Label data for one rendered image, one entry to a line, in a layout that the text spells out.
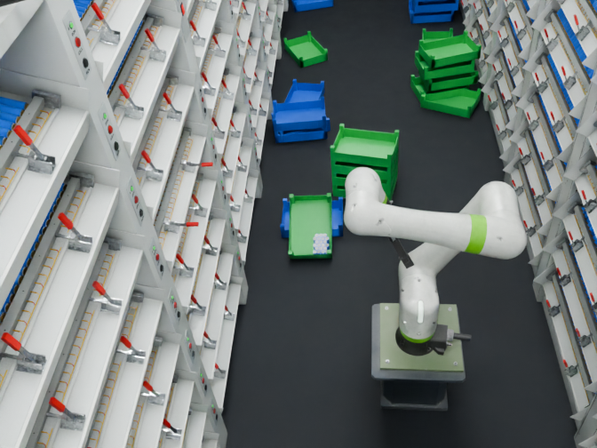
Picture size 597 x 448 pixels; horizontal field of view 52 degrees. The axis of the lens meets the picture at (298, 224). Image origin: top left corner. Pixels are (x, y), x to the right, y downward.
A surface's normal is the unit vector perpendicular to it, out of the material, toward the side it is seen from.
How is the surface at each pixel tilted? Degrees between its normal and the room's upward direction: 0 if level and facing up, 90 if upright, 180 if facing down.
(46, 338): 19
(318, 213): 26
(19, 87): 90
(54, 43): 90
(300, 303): 0
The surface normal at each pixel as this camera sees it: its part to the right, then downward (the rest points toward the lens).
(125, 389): 0.24, -0.67
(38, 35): -0.05, 0.71
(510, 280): -0.08, -0.70
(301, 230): -0.10, -0.32
